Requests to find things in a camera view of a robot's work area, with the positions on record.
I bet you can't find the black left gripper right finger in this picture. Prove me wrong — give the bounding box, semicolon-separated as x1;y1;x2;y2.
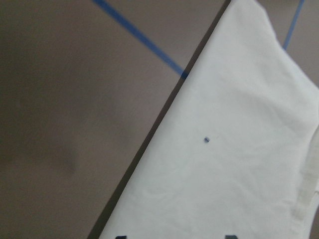
225;234;238;239

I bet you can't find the cream white long-sleeve shirt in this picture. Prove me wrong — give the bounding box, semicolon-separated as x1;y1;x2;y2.
101;0;319;239

